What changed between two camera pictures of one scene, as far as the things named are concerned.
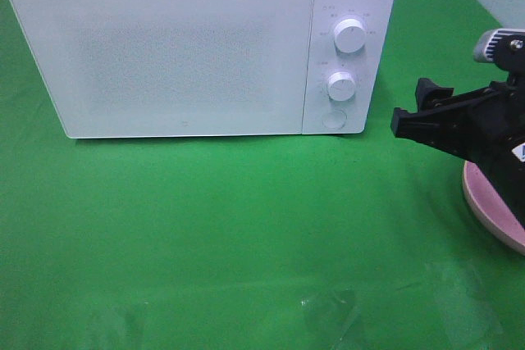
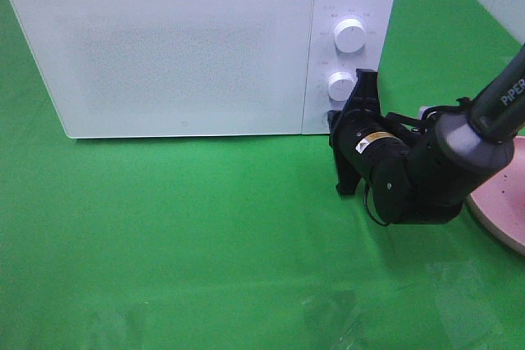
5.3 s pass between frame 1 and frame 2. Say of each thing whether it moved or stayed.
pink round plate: stayed
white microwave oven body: stayed
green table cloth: stayed
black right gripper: moved
